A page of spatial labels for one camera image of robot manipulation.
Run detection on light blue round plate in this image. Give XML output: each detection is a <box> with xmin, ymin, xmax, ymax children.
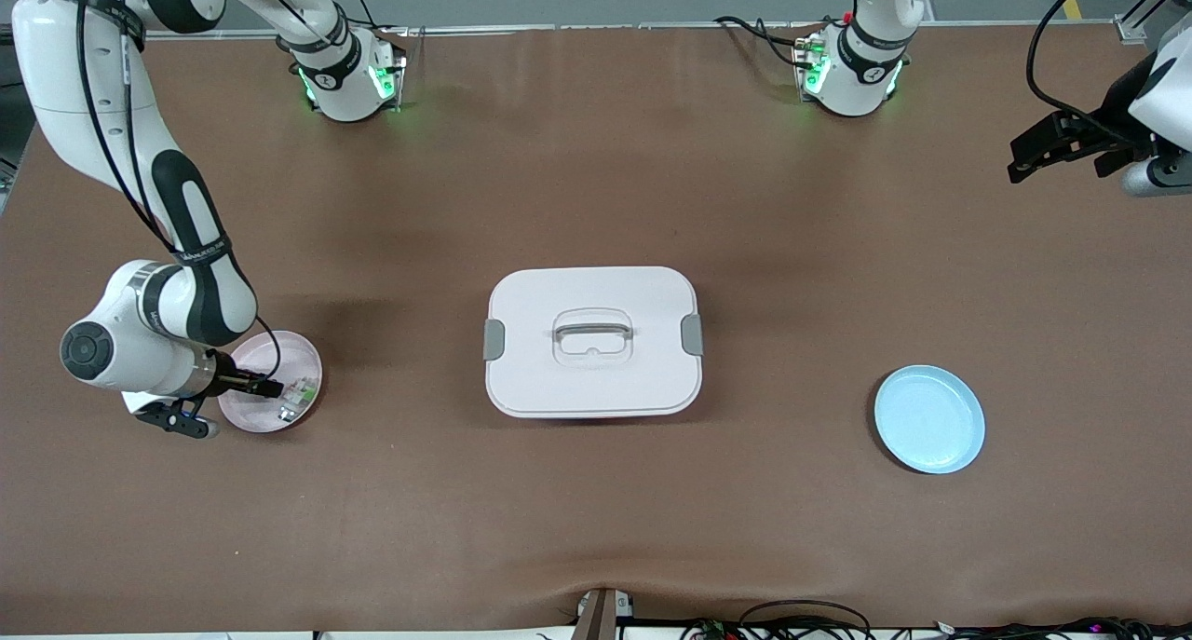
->
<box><xmin>874</xmin><ymin>365</ymin><xmax>986</xmax><ymax>475</ymax></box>

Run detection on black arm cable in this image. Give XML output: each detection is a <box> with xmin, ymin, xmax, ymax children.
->
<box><xmin>74</xmin><ymin>0</ymin><xmax>283</xmax><ymax>385</ymax></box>
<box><xmin>1025</xmin><ymin>0</ymin><xmax>1160</xmax><ymax>147</ymax></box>

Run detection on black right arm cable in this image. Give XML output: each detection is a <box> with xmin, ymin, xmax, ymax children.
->
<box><xmin>74</xmin><ymin>0</ymin><xmax>283</xmax><ymax>385</ymax></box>

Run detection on aluminium frame profile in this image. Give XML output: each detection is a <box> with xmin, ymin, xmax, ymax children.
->
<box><xmin>1116</xmin><ymin>0</ymin><xmax>1192</xmax><ymax>45</ymax></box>

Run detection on aluminium table edge rail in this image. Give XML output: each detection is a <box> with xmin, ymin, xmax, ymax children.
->
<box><xmin>140</xmin><ymin>22</ymin><xmax>1118</xmax><ymax>37</ymax></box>

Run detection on black cables at arm base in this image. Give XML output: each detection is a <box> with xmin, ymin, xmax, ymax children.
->
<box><xmin>714</xmin><ymin>16</ymin><xmax>804</xmax><ymax>68</ymax></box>

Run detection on white lidded storage box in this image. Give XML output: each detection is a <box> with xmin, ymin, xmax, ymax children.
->
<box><xmin>483</xmin><ymin>266</ymin><xmax>705</xmax><ymax>420</ymax></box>

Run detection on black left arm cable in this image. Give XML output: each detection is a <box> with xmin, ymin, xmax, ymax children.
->
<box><xmin>1025</xmin><ymin>0</ymin><xmax>1160</xmax><ymax>147</ymax></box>

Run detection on black cable bundle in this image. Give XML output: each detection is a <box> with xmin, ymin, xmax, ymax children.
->
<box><xmin>684</xmin><ymin>600</ymin><xmax>1192</xmax><ymax>640</ymax></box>

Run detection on brown table cover mat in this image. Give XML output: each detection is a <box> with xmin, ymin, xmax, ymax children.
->
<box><xmin>0</xmin><ymin>23</ymin><xmax>1192</xmax><ymax>633</ymax></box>

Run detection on pale pink round plate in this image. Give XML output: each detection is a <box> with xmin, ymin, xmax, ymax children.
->
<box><xmin>217</xmin><ymin>331</ymin><xmax>324</xmax><ymax>434</ymax></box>

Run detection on green white push-button switch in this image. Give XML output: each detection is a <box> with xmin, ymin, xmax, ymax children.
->
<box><xmin>282</xmin><ymin>376</ymin><xmax>316</xmax><ymax>424</ymax></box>

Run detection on brown metal bracket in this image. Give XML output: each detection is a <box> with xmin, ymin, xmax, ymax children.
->
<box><xmin>575</xmin><ymin>588</ymin><xmax>636</xmax><ymax>640</ymax></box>

